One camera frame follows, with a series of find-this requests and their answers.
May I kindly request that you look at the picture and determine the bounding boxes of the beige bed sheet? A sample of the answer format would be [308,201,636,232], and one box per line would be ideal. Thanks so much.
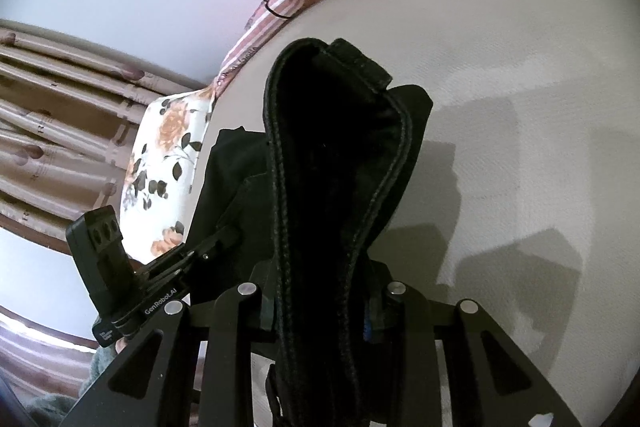
[207,0,640,427]

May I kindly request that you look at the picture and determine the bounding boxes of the black pants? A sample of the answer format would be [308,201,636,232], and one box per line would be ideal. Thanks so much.
[187,38,435,427]

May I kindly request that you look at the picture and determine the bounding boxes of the brown striped curtain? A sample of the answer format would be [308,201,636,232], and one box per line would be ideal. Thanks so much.
[0,19,206,408]

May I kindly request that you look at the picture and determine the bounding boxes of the grey-green cloth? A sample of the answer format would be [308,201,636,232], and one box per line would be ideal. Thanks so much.
[25,342,121,427]

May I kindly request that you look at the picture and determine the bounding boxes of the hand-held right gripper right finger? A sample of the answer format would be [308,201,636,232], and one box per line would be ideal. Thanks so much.
[362,257,583,427]

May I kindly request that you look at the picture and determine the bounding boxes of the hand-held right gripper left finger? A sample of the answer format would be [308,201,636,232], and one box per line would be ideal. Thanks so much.
[62,259,277,427]

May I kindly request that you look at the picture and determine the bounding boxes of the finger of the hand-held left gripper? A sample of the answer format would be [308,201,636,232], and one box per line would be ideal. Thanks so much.
[131,227,242,289]

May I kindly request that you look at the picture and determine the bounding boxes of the white floral pillow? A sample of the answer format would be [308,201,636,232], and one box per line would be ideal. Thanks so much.
[120,89,217,265]

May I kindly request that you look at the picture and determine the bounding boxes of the black hair tie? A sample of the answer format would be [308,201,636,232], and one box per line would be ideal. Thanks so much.
[262,0,291,20]

